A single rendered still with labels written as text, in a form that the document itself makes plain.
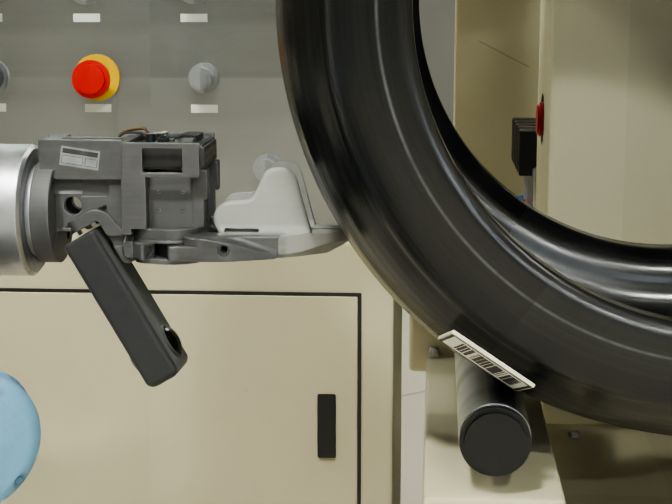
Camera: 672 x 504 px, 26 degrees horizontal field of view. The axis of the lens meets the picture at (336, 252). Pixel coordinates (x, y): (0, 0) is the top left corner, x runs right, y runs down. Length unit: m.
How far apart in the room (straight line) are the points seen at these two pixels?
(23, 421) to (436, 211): 0.28
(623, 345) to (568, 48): 0.41
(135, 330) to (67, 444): 0.71
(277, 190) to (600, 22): 0.38
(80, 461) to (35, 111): 0.40
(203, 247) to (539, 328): 0.23
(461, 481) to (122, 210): 0.28
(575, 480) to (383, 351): 0.52
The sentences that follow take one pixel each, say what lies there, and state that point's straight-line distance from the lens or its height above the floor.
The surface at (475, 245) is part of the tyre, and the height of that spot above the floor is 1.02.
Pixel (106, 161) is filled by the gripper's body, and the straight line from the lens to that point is 0.98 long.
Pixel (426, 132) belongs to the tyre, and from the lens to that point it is 0.85.
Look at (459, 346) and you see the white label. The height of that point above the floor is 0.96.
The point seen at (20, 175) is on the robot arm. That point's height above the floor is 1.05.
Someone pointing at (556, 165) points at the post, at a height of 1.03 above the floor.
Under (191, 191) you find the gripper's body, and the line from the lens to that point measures 0.97.
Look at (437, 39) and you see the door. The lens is 6.40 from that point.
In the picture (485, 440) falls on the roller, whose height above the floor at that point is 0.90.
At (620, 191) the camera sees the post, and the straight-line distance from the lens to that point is 1.25.
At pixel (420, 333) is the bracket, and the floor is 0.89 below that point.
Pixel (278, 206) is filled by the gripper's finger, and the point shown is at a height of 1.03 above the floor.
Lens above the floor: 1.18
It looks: 10 degrees down
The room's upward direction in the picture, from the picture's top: straight up
